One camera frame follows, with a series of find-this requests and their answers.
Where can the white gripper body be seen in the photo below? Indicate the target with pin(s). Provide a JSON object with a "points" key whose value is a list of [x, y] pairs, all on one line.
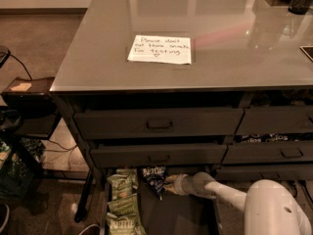
{"points": [[181, 184]]}

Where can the blue Kettle chip bag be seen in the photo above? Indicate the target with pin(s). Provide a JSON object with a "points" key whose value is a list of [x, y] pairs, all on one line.
{"points": [[155, 176]]}

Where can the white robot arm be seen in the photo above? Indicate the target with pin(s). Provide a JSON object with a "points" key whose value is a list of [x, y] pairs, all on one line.
{"points": [[268, 207]]}

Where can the open bottom left drawer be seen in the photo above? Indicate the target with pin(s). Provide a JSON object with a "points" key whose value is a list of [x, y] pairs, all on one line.
{"points": [[174, 214]]}

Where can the green chip bag middle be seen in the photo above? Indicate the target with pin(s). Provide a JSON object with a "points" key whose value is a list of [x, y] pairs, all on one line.
{"points": [[124, 206]]}

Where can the green chip bag back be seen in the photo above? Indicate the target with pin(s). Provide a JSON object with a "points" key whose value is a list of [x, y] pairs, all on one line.
{"points": [[123, 183]]}

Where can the green Kettle chip bag front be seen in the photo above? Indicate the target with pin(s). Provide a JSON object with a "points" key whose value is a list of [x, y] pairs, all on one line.
{"points": [[124, 225]]}

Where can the middle left drawer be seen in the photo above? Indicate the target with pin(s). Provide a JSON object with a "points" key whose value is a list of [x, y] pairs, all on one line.
{"points": [[172, 154]]}

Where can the dark snack bags in drawer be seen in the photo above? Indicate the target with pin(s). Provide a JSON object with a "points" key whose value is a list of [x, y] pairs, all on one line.
{"points": [[274, 137]]}

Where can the top left drawer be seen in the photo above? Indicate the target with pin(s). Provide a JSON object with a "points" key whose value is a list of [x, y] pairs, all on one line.
{"points": [[150, 123]]}

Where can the grey cabinet counter unit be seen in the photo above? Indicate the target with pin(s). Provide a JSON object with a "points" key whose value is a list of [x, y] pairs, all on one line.
{"points": [[245, 54]]}

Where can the top right drawer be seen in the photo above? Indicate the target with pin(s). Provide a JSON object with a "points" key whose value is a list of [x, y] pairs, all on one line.
{"points": [[284, 119]]}

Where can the middle right drawer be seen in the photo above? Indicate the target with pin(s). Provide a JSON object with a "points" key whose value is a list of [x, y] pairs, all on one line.
{"points": [[269, 153]]}

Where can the dark tablet on counter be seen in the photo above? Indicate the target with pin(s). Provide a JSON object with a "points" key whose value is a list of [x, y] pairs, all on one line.
{"points": [[308, 51]]}

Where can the white handwritten paper note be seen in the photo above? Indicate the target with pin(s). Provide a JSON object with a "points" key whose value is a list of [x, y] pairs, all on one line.
{"points": [[161, 49]]}

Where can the dark crate with snacks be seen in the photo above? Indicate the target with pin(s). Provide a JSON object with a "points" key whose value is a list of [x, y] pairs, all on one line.
{"points": [[15, 175]]}

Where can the dark side table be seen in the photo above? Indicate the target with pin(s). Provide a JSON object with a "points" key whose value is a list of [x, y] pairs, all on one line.
{"points": [[32, 99]]}

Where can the black mesh cup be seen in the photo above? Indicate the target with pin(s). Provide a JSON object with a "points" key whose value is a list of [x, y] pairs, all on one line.
{"points": [[299, 7]]}

